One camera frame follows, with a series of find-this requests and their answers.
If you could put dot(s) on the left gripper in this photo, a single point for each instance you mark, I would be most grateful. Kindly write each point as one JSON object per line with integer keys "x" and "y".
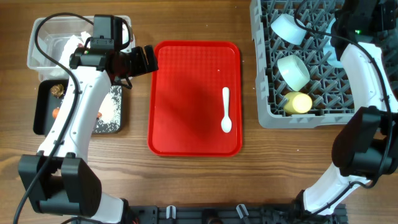
{"x": 141, "y": 66}

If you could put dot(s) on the white rice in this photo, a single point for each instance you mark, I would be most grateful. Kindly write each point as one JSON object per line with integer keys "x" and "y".
{"x": 110, "y": 112}

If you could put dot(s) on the white napkin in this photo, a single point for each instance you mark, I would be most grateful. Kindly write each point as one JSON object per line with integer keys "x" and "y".
{"x": 72, "y": 43}

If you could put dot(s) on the brown food ball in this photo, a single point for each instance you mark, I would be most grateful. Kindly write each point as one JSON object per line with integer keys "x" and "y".
{"x": 57, "y": 91}

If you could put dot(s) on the orange carrot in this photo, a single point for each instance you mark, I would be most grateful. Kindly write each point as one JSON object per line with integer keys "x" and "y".
{"x": 56, "y": 111}

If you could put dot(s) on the white plastic spoon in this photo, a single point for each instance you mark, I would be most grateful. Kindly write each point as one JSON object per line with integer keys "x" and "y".
{"x": 226, "y": 123}

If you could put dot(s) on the light blue rice bowl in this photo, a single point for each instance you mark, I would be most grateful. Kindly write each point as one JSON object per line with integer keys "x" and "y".
{"x": 286, "y": 28}

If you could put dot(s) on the green bowl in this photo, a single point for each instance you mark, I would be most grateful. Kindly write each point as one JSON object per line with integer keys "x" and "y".
{"x": 293, "y": 71}

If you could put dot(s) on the yellow cup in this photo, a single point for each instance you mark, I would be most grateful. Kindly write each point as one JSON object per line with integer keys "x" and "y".
{"x": 297, "y": 103}

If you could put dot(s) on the light blue plate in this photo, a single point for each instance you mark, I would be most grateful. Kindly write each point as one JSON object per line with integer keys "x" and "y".
{"x": 332, "y": 59}

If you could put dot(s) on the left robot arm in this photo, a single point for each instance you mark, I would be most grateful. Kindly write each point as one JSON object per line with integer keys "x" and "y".
{"x": 57, "y": 179}

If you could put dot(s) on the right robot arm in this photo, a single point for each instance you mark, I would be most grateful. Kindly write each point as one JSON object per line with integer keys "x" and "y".
{"x": 366, "y": 148}

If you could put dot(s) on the clear plastic waste bin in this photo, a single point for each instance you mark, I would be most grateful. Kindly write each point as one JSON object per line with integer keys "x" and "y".
{"x": 52, "y": 37}

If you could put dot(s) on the black waste tray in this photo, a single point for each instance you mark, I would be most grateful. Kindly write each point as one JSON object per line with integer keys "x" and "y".
{"x": 46, "y": 103}

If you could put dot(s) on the grey dishwasher rack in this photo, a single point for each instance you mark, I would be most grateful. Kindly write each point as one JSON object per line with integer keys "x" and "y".
{"x": 328, "y": 87}

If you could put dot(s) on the red serving tray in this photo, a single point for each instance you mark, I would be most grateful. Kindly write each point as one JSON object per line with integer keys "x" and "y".
{"x": 186, "y": 103}

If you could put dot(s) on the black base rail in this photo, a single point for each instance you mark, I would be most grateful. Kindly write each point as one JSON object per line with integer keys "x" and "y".
{"x": 238, "y": 214}

